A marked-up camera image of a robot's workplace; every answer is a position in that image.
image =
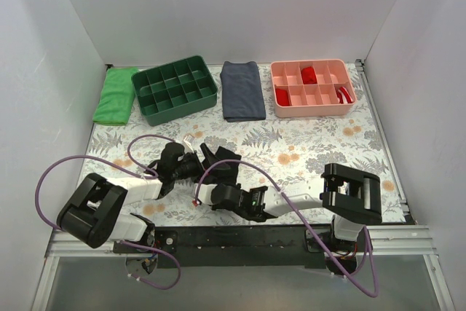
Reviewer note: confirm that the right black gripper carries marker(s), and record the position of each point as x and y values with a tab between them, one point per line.
221	178

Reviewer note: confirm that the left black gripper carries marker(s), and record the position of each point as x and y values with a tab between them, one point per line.
196	162

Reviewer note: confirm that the black underwear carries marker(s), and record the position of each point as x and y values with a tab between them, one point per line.
225	173

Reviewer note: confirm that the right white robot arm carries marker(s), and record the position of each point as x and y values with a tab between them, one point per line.
352	195

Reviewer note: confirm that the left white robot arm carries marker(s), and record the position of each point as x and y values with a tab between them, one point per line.
93	213

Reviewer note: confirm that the rolled red underwear left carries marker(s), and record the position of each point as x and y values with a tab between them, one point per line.
282	97

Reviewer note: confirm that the rolled red underwear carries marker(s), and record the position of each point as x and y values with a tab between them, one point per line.
308	75
282	97

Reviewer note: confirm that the rolled red underwear top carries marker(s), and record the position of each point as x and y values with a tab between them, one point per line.
308	75

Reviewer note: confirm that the red white striped underwear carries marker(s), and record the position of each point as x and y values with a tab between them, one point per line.
344	96

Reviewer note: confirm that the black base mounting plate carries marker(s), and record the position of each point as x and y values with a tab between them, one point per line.
244	246

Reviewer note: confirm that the folded grey-blue towel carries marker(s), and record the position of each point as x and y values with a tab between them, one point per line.
242	96

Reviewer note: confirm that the floral patterned table mat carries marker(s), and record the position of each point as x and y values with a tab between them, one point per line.
282	150

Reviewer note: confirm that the green divided organizer tray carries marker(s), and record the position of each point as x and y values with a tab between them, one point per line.
174	90

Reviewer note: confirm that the folded green towel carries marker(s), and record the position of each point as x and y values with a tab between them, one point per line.
116	97

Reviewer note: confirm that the pink divided organizer tray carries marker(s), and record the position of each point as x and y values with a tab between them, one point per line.
311	100

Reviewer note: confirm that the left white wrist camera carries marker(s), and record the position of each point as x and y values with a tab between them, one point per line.
187	142

